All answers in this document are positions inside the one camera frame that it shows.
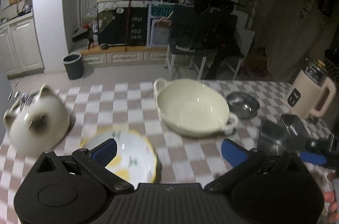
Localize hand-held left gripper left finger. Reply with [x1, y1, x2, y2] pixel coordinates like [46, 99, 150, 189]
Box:
[33, 138, 134, 193]

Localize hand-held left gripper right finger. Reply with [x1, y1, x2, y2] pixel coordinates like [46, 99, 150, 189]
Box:
[204, 138, 308, 192]

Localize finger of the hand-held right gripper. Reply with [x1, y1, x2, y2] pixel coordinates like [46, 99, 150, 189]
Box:
[304, 138, 331, 153]
[300, 151, 327, 167]

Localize floral yellow-rimmed plate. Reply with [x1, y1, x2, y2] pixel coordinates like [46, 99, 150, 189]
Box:
[80, 128, 159, 183]

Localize deep square steel container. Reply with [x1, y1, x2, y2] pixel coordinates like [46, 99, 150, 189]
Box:
[256, 114, 311, 158]

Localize round steel bowl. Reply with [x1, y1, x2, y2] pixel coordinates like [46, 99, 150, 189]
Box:
[226, 92, 261, 119]

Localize cream two-handled bowl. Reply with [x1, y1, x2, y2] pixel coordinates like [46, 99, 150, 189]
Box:
[154, 78, 239, 138]

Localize person's right hand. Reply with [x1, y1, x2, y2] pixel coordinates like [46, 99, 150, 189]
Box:
[324, 172, 339, 223]

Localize checkered tablecloth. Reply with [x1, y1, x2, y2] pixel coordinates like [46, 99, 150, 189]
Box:
[0, 78, 339, 224]

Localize beige electric kettle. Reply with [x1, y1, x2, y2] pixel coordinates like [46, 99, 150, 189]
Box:
[287, 58, 337, 120]

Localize white cat-shaped ceramic pot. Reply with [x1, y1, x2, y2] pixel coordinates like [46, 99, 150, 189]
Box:
[3, 84, 71, 157]

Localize grey trash bin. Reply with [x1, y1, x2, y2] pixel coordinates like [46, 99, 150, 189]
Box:
[63, 53, 85, 80]

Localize low white drawer cabinet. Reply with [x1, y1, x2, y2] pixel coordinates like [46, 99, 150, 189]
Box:
[79, 49, 170, 66]

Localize white-legged stool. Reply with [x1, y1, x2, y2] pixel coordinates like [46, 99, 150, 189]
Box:
[165, 51, 243, 80]

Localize dark printed bag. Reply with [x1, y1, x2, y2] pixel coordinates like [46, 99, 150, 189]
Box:
[98, 8, 128, 44]

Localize black lettered signboard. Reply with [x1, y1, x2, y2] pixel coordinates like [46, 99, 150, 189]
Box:
[126, 6, 148, 46]

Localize dark clothes pile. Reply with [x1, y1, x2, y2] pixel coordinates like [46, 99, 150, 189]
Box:
[168, 6, 245, 58]

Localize white kitchen cabinets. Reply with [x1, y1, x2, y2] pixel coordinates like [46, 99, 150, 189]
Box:
[0, 16, 45, 79]

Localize teal sign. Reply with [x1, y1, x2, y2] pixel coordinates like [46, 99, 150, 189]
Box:
[150, 3, 175, 17]

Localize black dish rack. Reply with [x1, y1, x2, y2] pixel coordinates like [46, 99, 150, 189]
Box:
[16, 0, 33, 15]

